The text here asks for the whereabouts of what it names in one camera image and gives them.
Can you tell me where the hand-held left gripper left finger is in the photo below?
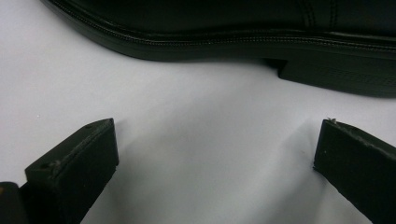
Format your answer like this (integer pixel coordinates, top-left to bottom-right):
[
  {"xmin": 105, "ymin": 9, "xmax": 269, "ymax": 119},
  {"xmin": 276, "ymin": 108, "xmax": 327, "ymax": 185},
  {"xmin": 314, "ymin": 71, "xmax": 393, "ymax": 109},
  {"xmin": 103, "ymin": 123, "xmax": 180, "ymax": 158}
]
[{"xmin": 19, "ymin": 118, "xmax": 120, "ymax": 224}]

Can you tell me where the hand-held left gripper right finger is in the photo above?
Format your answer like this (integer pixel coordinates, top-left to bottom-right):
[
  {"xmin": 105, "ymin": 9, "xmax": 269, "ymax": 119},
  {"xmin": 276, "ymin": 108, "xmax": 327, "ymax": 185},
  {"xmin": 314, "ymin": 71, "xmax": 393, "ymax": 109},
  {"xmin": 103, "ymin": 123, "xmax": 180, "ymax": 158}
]
[{"xmin": 313, "ymin": 118, "xmax": 396, "ymax": 224}]

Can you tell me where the black leather shoe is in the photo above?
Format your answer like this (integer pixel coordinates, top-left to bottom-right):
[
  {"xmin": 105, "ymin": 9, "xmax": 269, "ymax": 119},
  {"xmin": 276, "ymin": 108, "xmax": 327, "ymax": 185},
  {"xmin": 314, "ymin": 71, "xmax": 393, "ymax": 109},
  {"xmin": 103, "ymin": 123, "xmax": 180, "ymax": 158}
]
[{"xmin": 40, "ymin": 0, "xmax": 396, "ymax": 99}]

